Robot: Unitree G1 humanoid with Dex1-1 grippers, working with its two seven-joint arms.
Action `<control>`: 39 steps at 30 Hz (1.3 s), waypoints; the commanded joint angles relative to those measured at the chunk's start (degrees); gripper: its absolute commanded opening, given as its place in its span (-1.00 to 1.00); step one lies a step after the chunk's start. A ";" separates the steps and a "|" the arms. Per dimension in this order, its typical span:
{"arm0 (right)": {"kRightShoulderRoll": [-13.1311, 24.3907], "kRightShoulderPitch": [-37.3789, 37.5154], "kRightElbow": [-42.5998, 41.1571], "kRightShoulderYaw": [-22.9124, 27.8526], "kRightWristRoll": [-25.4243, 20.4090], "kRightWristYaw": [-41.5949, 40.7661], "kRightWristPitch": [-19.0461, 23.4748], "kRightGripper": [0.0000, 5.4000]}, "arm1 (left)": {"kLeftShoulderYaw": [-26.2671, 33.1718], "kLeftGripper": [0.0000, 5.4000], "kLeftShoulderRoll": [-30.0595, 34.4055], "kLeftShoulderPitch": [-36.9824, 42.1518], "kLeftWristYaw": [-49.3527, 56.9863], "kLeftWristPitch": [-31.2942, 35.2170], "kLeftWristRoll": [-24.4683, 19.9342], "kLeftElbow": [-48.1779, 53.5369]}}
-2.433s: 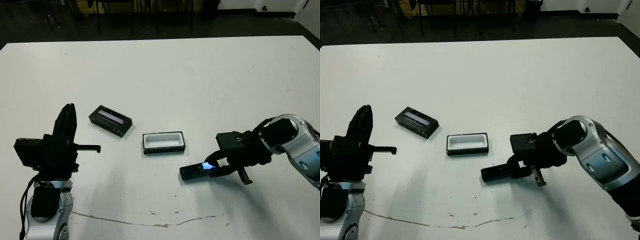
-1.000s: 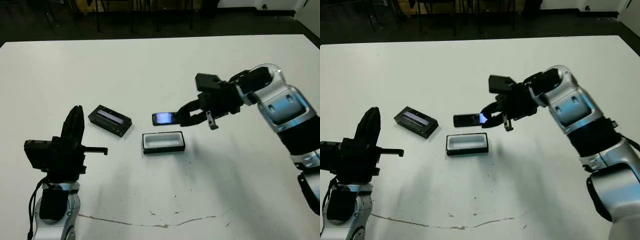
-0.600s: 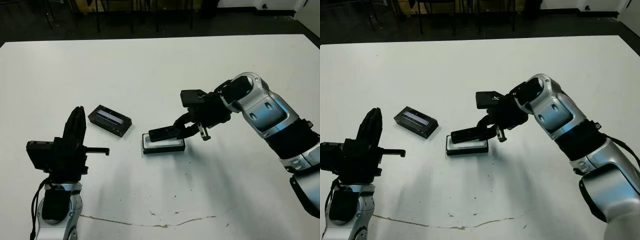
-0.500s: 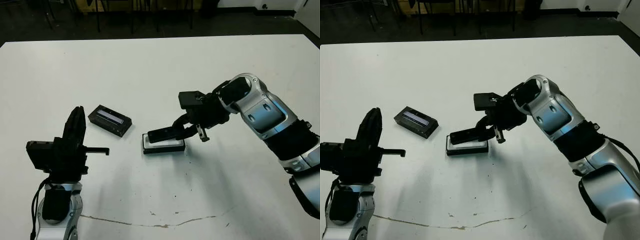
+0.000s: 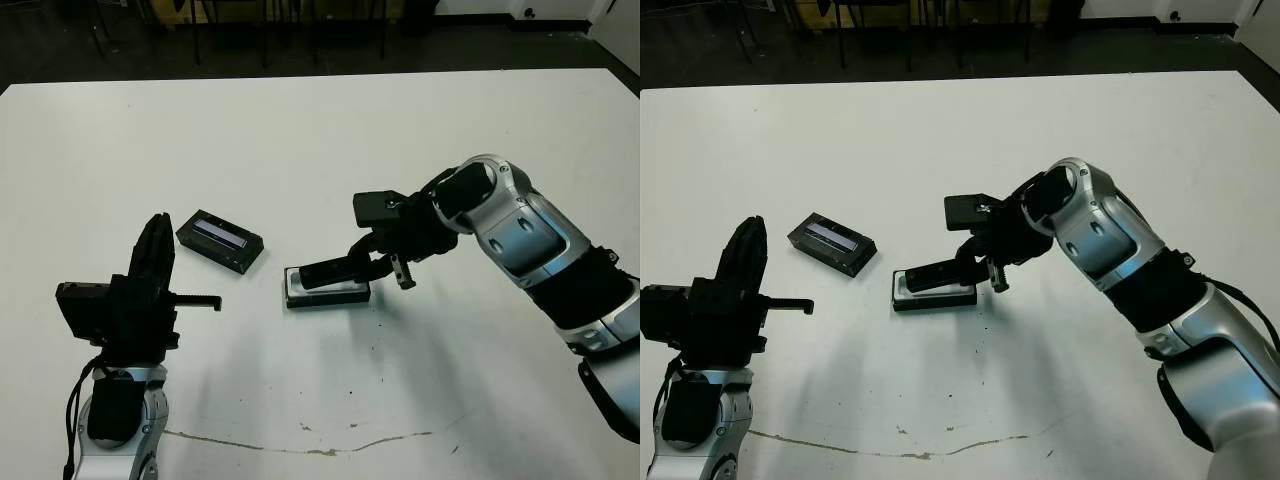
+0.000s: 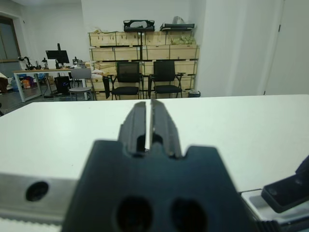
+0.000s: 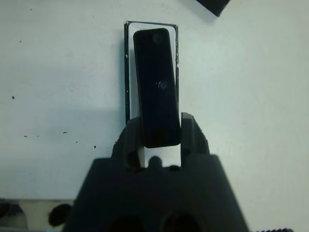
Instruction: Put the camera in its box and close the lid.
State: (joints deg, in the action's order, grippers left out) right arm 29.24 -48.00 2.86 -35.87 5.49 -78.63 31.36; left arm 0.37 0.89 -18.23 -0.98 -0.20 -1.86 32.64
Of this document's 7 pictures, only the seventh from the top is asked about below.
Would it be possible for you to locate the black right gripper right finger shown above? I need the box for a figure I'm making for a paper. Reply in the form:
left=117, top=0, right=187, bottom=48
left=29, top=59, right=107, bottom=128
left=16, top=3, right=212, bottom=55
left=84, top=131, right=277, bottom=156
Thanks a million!
left=179, top=112, right=211, bottom=168

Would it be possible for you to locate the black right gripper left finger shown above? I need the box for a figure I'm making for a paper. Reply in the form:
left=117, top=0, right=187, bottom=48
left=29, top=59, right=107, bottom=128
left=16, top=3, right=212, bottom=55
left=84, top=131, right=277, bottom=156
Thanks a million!
left=112, top=116, right=146, bottom=172

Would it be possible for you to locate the slim black camera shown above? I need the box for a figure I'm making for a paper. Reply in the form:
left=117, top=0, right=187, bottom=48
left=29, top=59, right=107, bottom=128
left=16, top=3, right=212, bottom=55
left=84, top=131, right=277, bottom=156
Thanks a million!
left=132, top=28, right=182, bottom=149

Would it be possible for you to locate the black printed box lid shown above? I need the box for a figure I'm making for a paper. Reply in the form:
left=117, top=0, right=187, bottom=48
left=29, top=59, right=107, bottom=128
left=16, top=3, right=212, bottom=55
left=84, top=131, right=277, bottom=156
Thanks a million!
left=194, top=0, right=234, bottom=18

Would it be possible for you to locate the black box base white insert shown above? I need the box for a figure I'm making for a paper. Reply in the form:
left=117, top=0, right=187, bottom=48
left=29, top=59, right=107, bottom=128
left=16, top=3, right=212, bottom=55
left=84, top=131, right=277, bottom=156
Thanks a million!
left=124, top=21, right=182, bottom=168

